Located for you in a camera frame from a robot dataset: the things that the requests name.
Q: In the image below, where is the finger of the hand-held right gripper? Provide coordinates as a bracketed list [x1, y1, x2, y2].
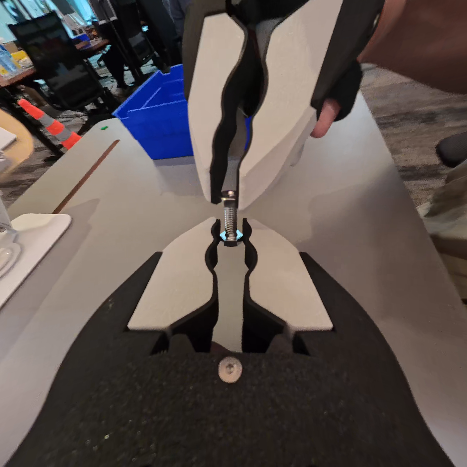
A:
[187, 12, 249, 205]
[235, 0, 345, 211]

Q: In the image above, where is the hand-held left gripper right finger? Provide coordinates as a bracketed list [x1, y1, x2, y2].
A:
[241, 217, 334, 347]

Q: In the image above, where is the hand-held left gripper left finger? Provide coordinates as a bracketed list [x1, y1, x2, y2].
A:
[128, 217, 222, 349]

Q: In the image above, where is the blue storage bin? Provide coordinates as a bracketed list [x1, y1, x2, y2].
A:
[113, 64, 252, 161]

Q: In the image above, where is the silver bolt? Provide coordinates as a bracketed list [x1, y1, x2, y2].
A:
[221, 190, 239, 230]

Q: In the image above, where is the person's right forearm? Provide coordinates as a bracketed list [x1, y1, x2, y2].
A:
[358, 0, 467, 95]

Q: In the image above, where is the person's right hand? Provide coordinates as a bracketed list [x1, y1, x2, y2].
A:
[310, 0, 409, 139]

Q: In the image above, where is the black office chair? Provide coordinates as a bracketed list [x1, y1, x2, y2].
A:
[436, 132, 467, 168]
[8, 11, 117, 117]

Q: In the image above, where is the white document stand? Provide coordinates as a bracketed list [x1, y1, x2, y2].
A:
[0, 212, 73, 311]

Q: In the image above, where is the orange striped traffic cone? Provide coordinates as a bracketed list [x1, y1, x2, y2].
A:
[16, 99, 83, 152]

